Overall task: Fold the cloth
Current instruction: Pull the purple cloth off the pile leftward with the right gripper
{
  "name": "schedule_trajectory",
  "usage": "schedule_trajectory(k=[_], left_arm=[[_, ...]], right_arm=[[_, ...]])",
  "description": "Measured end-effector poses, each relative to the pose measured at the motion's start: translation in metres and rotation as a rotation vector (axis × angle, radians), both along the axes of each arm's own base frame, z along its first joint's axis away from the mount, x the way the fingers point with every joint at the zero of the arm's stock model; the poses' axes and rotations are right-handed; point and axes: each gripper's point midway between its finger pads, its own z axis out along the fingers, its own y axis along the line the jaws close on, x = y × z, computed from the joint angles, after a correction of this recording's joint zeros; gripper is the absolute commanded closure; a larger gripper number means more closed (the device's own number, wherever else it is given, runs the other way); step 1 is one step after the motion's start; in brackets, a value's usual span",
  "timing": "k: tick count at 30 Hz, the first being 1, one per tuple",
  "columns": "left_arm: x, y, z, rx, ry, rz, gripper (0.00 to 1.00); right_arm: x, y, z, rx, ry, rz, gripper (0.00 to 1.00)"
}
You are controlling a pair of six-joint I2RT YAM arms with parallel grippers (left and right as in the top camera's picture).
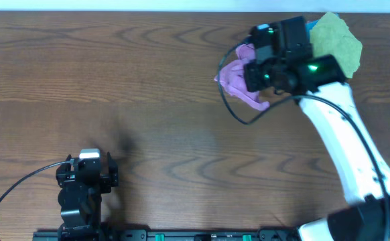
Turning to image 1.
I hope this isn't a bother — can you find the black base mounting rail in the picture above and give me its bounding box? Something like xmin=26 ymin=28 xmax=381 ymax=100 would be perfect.
xmin=31 ymin=229 xmax=301 ymax=241

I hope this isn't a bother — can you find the green microfiber cloth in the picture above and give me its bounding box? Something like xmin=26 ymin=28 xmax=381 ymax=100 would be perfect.
xmin=310 ymin=12 xmax=363 ymax=78

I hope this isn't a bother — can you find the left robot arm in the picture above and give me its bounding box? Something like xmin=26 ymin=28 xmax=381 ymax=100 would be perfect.
xmin=56 ymin=149 xmax=119 ymax=241

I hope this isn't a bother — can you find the blue microfiber cloth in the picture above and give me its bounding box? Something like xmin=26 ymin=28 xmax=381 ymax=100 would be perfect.
xmin=306 ymin=12 xmax=340 ymax=37

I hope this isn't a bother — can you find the purple microfiber cloth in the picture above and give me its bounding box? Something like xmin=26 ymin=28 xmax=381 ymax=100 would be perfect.
xmin=220 ymin=44 xmax=270 ymax=111

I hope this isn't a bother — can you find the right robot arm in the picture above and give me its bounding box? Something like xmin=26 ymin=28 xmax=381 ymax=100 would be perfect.
xmin=244 ymin=17 xmax=390 ymax=240

